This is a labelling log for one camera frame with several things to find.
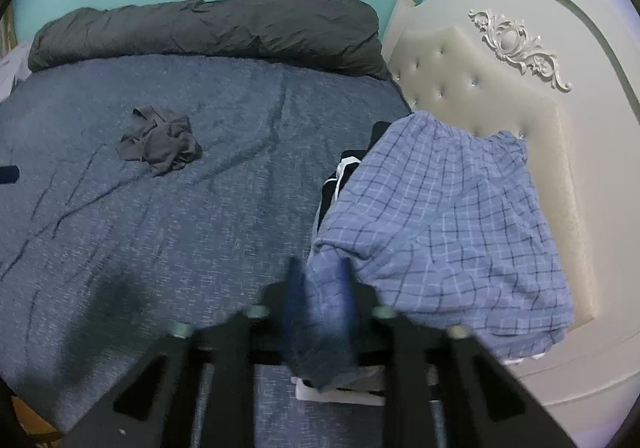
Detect light blue plaid shorts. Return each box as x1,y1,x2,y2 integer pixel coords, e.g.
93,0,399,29
286,110,575,389

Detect black folded garment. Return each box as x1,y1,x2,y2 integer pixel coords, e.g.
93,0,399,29
335,121,390,180

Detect dark grey garment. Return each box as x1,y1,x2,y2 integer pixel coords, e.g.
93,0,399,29
117,106,202,176

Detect dark grey rolled duvet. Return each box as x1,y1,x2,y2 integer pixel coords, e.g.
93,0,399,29
28,0,388,80

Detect cream tufted headboard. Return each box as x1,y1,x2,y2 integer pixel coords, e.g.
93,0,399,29
383,0,639,447

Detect white folded clothes stack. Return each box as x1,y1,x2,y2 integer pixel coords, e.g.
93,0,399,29
294,156,551,406

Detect light grey sheet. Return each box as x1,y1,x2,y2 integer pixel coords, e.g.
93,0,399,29
0,41,32,101

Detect blue patterned bed cover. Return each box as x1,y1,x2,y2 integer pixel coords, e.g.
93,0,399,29
1,55,409,431

